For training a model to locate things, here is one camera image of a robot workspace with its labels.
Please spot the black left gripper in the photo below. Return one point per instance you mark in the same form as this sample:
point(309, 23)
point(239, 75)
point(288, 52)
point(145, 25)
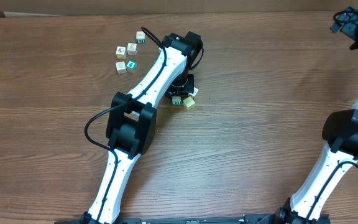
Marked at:
point(181, 88)

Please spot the white block red drawing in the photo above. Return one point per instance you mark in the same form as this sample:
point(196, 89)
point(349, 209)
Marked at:
point(176, 100)

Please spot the white-top green-sided block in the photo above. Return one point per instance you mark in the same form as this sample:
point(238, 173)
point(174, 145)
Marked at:
point(189, 103)

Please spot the red number 3 block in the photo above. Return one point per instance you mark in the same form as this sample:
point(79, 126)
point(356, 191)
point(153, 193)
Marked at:
point(195, 91)

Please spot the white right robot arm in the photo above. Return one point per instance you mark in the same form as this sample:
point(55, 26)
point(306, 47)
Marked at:
point(339, 153)

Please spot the green letter R block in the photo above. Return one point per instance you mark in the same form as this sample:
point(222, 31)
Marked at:
point(140, 37)

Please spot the leaf picture wooden block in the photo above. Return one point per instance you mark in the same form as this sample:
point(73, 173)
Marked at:
point(132, 49)

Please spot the green number 4 block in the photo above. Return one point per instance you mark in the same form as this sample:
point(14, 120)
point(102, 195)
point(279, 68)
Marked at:
point(131, 66)

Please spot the yellow-sided boot picture block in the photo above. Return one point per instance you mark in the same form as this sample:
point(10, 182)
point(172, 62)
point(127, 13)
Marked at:
point(121, 52)

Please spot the butterfly picture wooden block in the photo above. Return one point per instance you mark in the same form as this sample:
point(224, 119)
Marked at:
point(121, 67)

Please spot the cardboard back panel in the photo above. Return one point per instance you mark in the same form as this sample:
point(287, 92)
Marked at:
point(112, 7)

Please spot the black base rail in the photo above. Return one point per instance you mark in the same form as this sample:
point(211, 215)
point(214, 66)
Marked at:
point(246, 219)

